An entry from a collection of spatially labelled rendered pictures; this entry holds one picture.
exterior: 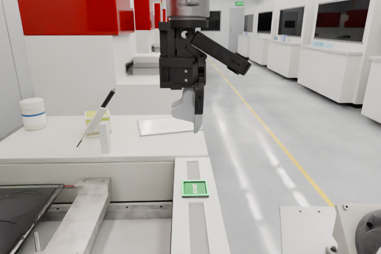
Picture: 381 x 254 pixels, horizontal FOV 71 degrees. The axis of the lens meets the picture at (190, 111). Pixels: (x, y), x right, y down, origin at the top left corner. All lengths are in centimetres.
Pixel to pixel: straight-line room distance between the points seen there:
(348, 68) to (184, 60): 456
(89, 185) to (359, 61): 465
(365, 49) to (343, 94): 75
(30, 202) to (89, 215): 15
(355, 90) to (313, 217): 434
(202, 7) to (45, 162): 58
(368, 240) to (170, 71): 47
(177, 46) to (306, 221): 55
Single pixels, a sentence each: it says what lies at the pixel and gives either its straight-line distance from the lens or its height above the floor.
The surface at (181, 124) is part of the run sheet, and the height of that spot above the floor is 97.
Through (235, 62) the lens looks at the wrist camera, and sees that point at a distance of 47.
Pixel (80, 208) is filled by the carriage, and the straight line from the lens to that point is 72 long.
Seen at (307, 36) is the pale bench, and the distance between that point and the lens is 688.
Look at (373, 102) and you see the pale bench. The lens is 435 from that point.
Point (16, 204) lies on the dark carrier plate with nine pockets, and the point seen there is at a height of 90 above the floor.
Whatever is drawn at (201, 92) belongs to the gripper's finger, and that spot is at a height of 119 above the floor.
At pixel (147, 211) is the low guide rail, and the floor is 84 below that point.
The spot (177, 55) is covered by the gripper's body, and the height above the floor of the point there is 125.
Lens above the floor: 130
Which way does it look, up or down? 18 degrees down
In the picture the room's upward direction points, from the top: straight up
